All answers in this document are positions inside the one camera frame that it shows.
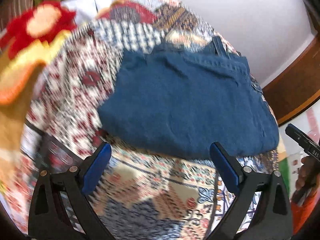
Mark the red plush toy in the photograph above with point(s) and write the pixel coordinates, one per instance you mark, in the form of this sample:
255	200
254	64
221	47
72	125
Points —
41	26

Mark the white heart-print sliding door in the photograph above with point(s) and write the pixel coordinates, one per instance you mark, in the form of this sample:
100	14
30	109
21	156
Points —
311	125

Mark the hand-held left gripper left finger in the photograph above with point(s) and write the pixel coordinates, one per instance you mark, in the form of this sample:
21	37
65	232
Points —
96	170

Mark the wooden wardrobe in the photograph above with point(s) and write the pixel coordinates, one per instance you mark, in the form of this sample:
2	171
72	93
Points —
295	92

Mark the blue denim jacket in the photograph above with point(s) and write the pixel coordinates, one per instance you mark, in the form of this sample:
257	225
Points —
190	110

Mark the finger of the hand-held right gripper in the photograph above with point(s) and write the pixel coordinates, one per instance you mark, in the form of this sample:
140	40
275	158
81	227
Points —
297	136

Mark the patchwork patterned blanket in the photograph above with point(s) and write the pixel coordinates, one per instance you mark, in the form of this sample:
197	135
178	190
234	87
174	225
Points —
150	185

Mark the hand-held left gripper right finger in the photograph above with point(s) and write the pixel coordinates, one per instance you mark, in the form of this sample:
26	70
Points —
225	167

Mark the person's right hand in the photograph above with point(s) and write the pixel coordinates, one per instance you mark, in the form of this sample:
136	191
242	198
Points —
306	172

